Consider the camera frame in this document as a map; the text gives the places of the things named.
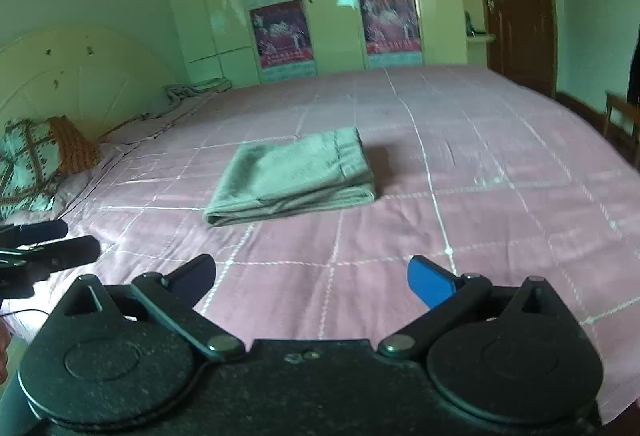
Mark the dark hanging garment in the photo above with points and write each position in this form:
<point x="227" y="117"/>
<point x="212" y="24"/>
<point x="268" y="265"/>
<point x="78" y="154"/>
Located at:
<point x="635" y="65"/>

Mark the pink checked bed sheet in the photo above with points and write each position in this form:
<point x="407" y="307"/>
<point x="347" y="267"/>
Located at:
<point x="450" y="155"/>

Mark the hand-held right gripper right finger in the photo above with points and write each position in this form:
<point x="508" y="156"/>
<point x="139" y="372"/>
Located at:
<point x="430" y="283"/>

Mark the orange pillow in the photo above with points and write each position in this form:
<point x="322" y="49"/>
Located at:
<point x="75" y="143"/>

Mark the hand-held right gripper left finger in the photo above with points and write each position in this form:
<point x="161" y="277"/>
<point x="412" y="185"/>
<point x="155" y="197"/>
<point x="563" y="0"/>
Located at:
<point x="195" y="273"/>

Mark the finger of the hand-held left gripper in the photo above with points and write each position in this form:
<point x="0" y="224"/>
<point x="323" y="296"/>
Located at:
<point x="65" y="253"/>
<point x="35" y="233"/>

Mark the green towel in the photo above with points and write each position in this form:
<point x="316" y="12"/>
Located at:
<point x="295" y="170"/>

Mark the brown wooden door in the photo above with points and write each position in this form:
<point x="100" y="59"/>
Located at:
<point x="520" y="0"/>

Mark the wooden chair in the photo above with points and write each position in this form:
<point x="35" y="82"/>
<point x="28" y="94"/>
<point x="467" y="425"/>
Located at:
<point x="620" y="115"/>

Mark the cream bed headboard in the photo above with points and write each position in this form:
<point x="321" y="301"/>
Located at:
<point x="85" y="70"/>

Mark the grey crumpled cloth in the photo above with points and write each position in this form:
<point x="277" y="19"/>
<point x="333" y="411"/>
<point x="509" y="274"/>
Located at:
<point x="190" y="91"/>

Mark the teal patterned pillow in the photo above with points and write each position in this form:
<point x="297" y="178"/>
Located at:
<point x="25" y="165"/>

